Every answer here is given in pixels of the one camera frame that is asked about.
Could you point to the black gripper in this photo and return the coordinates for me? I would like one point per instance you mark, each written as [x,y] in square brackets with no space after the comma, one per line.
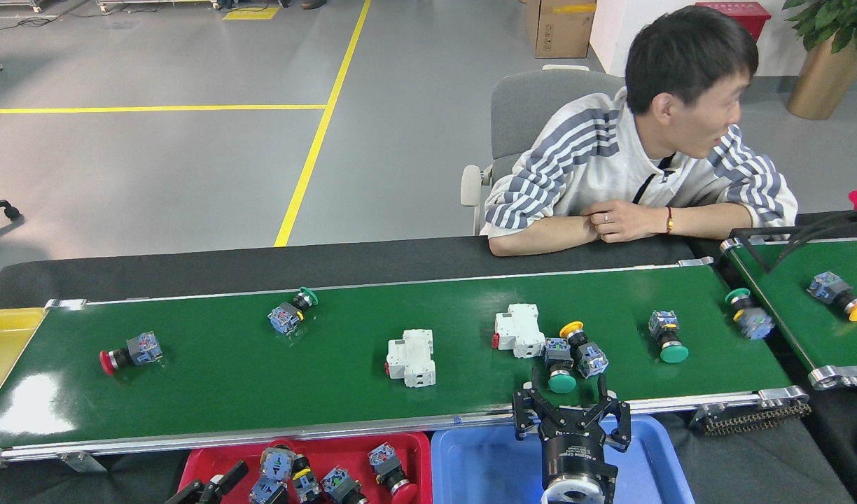
[579,455]

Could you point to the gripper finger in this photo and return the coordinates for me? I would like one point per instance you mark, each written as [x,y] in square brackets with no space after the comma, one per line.
[187,493]
[222,484]

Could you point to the white circuit breaker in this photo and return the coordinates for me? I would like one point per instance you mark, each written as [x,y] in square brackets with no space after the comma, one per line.
[519,329]
[411,357]

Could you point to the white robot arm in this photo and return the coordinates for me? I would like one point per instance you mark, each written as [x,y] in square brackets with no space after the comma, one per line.
[579,495]

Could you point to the red plastic tray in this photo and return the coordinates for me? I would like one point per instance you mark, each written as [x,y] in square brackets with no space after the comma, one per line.
[211,458]

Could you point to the blue plastic tray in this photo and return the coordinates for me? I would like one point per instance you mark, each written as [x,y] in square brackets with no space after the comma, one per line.
[484,469]

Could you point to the green conveyor belt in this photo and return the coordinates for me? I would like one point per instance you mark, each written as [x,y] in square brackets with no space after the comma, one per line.
[225,378]
[841,343]

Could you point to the yellow plastic tray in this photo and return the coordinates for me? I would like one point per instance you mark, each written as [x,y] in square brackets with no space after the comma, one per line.
[5,343]

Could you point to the seated person's left hand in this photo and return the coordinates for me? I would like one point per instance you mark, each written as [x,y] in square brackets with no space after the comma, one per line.
[631,220]

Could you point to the black table cloth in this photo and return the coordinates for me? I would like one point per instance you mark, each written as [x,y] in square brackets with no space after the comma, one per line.
[190,266]
[841,434]

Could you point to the seated person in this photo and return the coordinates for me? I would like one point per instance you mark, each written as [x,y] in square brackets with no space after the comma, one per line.
[575,161]

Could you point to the grey office chair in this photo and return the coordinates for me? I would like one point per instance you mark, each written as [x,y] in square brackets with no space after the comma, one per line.
[540,105]

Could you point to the black office chair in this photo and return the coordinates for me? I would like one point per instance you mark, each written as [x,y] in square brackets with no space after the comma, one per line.
[12,212]

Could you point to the brown cardboard box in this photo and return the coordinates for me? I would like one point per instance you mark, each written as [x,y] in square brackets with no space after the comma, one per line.
[561,31]

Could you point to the potted plant in gold pot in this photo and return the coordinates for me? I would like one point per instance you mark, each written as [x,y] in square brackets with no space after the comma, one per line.
[824,84]

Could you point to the red fire extinguisher box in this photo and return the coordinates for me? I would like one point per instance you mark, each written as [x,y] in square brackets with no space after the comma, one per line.
[740,17]

